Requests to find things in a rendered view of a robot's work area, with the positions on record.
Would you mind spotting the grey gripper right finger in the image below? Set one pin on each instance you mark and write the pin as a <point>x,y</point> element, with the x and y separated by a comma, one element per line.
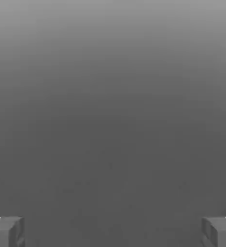
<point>223,232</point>

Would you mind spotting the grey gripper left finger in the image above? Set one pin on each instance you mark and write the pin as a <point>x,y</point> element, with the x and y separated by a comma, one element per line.
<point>2,231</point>

